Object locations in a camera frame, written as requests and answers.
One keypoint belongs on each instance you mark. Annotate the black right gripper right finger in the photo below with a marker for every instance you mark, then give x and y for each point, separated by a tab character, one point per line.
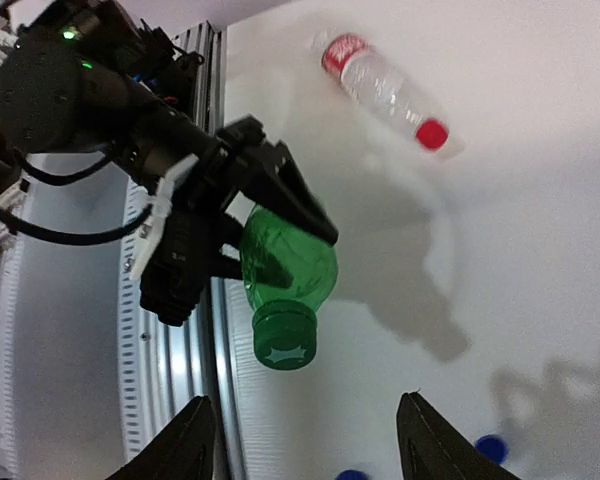
431	448

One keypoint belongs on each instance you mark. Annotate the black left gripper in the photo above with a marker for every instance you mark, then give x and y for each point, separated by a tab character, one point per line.
240	159

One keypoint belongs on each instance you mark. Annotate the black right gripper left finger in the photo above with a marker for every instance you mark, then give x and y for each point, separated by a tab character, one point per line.
184	449

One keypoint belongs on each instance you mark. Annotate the green plastic bottle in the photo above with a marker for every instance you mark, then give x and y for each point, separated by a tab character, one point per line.
284	321

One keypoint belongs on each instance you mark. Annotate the blue Pepsi bottle cap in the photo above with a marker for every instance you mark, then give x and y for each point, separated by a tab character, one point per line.
493	447

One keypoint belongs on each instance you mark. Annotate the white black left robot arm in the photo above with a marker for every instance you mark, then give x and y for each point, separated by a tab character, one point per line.
76	17

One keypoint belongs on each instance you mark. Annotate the clear bottle red label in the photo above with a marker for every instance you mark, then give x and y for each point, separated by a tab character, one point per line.
387	92

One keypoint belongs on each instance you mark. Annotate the aluminium front rail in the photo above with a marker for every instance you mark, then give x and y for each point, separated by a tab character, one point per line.
60	94

